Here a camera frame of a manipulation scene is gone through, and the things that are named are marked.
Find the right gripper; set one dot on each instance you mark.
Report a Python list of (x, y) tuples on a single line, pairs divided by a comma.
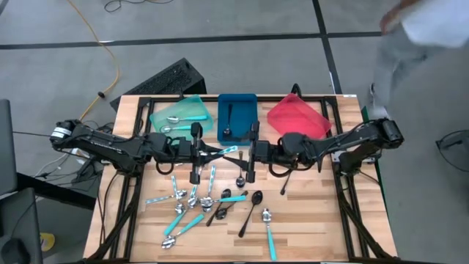
[(265, 152)]

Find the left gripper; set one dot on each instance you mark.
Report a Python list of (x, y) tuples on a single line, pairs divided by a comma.
[(196, 168)]

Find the black spoon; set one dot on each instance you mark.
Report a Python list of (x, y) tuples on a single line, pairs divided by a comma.
[(227, 130), (220, 214), (257, 197), (225, 193)]

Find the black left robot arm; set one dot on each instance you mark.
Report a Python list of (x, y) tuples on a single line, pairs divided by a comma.
[(102, 143)]

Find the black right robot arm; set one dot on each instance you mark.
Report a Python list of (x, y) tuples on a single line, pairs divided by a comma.
[(348, 141)]

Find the blue plastic bin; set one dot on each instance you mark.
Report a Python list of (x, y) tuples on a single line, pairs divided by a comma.
[(242, 113)]

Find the translucent teal plastic bin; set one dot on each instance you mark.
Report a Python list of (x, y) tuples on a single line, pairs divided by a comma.
[(183, 108)]

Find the translucent pink plastic bin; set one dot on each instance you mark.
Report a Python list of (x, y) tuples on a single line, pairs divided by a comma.
[(297, 115)]

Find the gray metal mounting plate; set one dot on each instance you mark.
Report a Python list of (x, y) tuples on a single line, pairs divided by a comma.
[(335, 157)]

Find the black desk bar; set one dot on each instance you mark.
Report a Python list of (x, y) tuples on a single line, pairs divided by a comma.
[(55, 192)]

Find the yellow disc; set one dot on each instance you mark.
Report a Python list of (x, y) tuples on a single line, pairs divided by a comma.
[(47, 242)]

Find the dark gray panel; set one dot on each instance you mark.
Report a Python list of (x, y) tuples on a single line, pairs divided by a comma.
[(22, 216), (7, 146)]

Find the black computer mouse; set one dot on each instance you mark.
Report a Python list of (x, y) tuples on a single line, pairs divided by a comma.
[(12, 253)]

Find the person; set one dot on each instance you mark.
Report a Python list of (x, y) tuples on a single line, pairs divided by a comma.
[(432, 22)]

